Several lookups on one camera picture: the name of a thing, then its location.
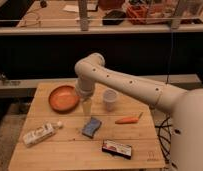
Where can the cream suction gripper tip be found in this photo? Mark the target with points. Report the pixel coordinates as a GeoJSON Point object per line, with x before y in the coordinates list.
{"type": "Point", "coordinates": [86, 106]}

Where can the black and white box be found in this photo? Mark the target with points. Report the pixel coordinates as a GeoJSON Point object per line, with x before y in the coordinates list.
{"type": "Point", "coordinates": [117, 148]}

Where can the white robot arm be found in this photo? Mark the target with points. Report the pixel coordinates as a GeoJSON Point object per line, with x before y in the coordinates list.
{"type": "Point", "coordinates": [184, 106]}

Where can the blue sponge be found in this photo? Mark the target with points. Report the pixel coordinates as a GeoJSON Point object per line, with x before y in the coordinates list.
{"type": "Point", "coordinates": [91, 127]}

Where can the white plastic bottle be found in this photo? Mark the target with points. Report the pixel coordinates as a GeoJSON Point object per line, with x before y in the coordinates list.
{"type": "Point", "coordinates": [41, 133]}

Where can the metal clamp at left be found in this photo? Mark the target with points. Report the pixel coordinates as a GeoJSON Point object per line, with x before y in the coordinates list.
{"type": "Point", "coordinates": [6, 82]}

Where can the black object on shelf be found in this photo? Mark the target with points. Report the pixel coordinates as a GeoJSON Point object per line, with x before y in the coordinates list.
{"type": "Point", "coordinates": [114, 17]}

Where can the metal vertical post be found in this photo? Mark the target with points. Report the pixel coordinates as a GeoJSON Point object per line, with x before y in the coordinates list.
{"type": "Point", "coordinates": [83, 14]}

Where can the orange crate on shelf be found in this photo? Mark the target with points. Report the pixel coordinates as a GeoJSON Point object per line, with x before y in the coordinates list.
{"type": "Point", "coordinates": [136, 14]}

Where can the orange wooden bowl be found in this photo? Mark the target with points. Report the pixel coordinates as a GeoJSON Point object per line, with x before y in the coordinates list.
{"type": "Point", "coordinates": [63, 98]}

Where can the orange toy carrot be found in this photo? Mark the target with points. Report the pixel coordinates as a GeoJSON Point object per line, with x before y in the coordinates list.
{"type": "Point", "coordinates": [129, 120]}

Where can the white paper on shelf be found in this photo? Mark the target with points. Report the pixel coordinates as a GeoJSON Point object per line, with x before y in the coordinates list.
{"type": "Point", "coordinates": [71, 8]}

